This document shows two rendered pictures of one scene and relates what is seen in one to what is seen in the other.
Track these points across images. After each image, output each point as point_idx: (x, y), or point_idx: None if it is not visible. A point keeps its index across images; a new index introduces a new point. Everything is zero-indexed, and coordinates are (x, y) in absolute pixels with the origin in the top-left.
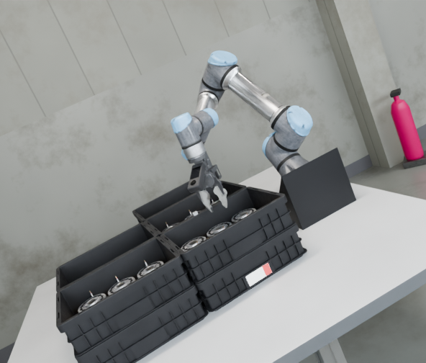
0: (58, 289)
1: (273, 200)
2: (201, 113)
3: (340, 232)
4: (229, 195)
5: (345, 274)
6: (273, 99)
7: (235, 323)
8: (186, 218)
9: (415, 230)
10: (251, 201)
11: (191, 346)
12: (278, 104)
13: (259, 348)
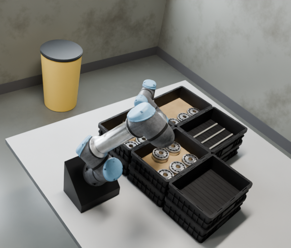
0: (214, 107)
1: (103, 121)
2: (140, 92)
3: None
4: (140, 145)
5: (77, 132)
6: (101, 136)
7: None
8: (185, 167)
9: (41, 146)
10: (129, 155)
11: None
12: (98, 138)
13: (110, 111)
